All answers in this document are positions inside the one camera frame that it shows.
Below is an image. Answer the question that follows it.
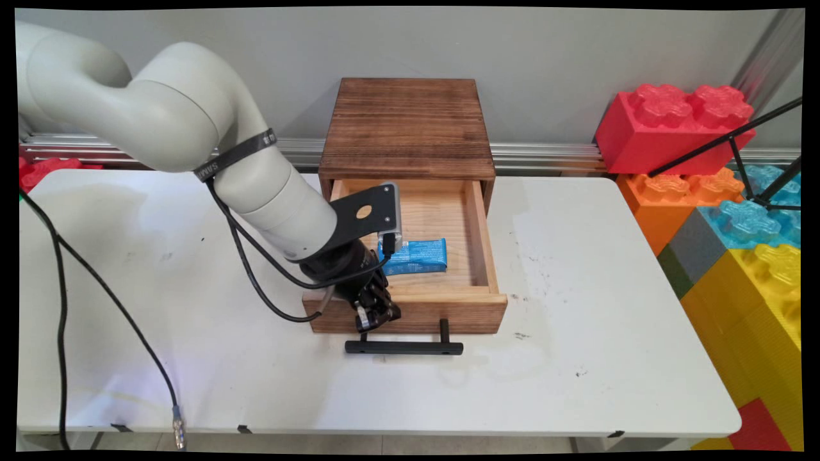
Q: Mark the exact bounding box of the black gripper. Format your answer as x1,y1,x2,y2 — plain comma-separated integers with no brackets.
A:
299,239,402,334

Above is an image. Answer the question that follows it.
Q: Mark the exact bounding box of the light wooden drawer black handle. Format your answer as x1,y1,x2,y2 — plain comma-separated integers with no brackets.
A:
302,178,509,357

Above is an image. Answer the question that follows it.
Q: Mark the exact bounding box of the blue snack packet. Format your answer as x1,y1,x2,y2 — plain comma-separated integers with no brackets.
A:
378,238,448,277

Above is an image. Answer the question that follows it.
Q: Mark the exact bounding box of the dark brown wooden cabinet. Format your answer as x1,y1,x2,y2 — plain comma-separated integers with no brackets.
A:
318,77,497,215

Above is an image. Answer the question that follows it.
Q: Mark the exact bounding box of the dark green toy brick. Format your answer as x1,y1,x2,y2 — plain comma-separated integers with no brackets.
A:
656,243,694,300

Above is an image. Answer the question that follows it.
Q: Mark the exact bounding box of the orange toy brick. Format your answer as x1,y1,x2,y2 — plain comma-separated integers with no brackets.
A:
616,167,746,257

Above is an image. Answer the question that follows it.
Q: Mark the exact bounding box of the grey toy brick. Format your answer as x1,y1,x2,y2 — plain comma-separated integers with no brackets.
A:
665,224,732,284

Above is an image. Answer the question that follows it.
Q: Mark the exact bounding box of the big red toy brick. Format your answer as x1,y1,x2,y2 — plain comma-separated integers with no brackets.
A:
594,83,757,177

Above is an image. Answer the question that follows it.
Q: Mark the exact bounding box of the light blue toy brick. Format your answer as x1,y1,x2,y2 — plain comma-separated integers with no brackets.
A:
732,163,802,207
697,199,802,250

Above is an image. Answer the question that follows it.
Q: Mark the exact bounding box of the big yellow toy brick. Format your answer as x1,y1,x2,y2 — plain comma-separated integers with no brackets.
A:
680,243,803,451

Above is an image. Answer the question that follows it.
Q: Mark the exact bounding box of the black tripod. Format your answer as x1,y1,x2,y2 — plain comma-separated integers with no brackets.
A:
647,96,803,213

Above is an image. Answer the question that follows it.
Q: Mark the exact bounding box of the small red toy brick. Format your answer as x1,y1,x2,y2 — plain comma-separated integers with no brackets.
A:
728,397,793,452

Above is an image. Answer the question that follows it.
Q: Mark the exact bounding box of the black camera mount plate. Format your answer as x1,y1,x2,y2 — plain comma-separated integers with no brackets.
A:
329,184,399,252

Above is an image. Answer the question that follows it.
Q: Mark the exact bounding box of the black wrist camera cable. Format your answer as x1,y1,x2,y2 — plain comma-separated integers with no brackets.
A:
204,178,393,323

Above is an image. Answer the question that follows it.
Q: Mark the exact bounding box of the black printed cable strap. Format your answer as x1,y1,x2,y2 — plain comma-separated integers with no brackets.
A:
193,128,278,184

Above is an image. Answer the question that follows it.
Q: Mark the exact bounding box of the aluminium wall rail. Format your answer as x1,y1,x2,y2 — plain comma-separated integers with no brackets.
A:
19,132,801,175

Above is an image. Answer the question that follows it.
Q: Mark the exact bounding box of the long black cable metal plug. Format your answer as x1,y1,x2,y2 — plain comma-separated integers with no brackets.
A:
18,188,188,451

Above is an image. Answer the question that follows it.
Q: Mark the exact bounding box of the aluminium profile post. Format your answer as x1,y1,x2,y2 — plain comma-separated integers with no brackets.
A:
730,9,805,111

